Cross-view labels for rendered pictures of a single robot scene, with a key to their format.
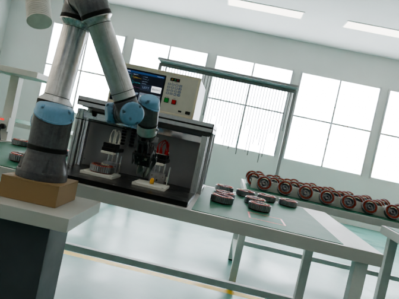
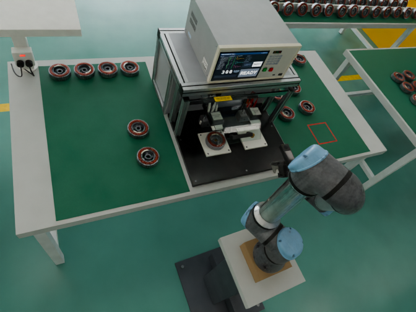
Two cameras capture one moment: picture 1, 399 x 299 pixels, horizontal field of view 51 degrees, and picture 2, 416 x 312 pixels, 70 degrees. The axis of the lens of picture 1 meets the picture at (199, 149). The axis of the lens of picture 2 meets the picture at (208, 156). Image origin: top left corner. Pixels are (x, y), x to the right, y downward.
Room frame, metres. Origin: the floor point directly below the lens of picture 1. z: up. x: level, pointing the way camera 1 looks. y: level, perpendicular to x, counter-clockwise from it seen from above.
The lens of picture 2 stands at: (1.20, 1.15, 2.08)
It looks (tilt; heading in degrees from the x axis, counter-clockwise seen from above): 55 degrees down; 315
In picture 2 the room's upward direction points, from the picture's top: 25 degrees clockwise
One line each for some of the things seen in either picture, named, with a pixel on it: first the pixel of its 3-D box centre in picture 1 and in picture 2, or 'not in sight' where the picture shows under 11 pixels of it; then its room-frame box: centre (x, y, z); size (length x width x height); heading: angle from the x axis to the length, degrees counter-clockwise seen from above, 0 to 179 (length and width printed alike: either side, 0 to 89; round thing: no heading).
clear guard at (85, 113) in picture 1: (113, 119); (228, 112); (1.94, 0.42, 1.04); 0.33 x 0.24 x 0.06; 176
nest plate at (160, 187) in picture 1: (151, 184); (251, 137); (1.92, 0.18, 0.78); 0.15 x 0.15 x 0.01; 86
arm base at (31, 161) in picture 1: (44, 161); (273, 252); (1.28, 0.46, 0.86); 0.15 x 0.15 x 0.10
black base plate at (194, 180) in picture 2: (126, 182); (231, 139); (1.94, 0.30, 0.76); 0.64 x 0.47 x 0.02; 86
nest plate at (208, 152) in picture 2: (101, 173); (214, 143); (1.93, 0.42, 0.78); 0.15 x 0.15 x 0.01; 86
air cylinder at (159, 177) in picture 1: (157, 177); not in sight; (2.06, 0.17, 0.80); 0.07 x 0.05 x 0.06; 86
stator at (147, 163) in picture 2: (22, 157); (148, 157); (1.94, 0.80, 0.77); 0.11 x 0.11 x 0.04
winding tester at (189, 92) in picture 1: (160, 94); (239, 38); (2.24, 0.27, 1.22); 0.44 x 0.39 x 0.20; 86
